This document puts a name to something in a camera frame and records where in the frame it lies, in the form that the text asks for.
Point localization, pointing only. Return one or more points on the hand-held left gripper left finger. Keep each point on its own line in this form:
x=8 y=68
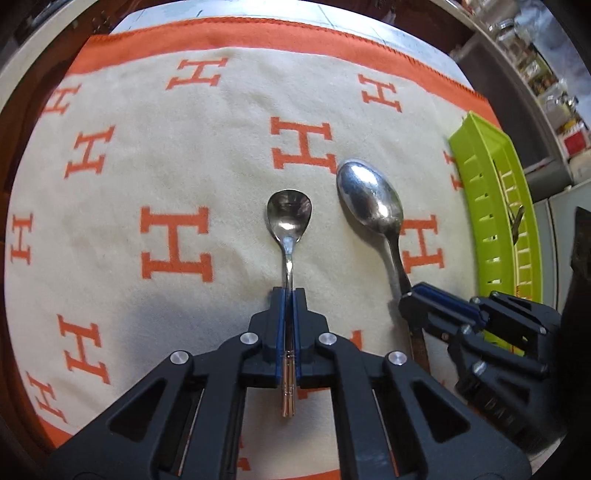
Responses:
x=279 y=332

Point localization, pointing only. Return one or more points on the small round steel spoon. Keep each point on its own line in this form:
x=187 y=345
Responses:
x=288 y=212

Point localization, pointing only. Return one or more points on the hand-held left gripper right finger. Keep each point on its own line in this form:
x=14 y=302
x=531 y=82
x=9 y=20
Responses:
x=299 y=332

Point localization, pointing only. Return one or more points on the grey refrigerator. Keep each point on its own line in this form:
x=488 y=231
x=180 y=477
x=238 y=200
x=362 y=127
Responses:
x=556 y=230

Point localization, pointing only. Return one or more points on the white tub red label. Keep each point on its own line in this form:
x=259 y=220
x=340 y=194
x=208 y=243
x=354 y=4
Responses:
x=577 y=141

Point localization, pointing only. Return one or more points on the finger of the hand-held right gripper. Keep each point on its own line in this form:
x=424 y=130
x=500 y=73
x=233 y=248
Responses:
x=443 y=295
x=425 y=318

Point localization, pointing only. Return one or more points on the orange and beige printed blanket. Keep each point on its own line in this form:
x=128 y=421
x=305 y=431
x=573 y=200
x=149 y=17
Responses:
x=138 y=138

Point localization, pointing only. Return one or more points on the silver cabinet frosted doors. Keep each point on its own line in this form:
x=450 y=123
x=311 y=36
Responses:
x=521 y=134

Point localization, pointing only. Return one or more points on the green plastic utensil tray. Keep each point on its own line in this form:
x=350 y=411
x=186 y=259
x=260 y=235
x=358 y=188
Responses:
x=480 y=184

